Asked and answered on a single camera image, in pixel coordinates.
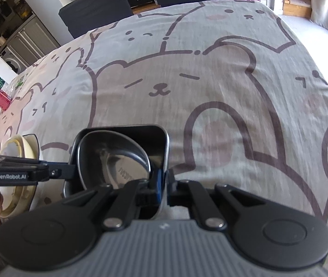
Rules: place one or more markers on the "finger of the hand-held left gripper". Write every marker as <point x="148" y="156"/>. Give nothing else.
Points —
<point x="63" y="170"/>

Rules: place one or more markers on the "grey kitchen cabinet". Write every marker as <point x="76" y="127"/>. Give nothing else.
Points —
<point x="31" y="43"/>

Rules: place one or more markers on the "green packet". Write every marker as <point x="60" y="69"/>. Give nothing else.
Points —
<point x="21" y="82"/>

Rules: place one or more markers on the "round steel bowl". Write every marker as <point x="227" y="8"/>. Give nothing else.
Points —
<point x="115" y="155"/>

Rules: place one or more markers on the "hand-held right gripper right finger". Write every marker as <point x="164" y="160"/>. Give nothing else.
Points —
<point x="170" y="185"/>

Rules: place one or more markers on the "rectangular steel tray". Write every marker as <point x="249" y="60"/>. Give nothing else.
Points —
<point x="158" y="141"/>

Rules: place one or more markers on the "printed bear tablecloth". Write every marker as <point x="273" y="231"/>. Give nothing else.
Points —
<point x="210" y="78"/>

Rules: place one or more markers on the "red drink can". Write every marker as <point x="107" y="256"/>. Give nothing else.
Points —
<point x="1" y="100"/>

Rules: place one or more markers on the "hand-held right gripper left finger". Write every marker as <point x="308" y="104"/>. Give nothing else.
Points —
<point x="158" y="185"/>

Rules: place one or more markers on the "washing machine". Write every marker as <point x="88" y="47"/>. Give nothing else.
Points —
<point x="14" y="62"/>

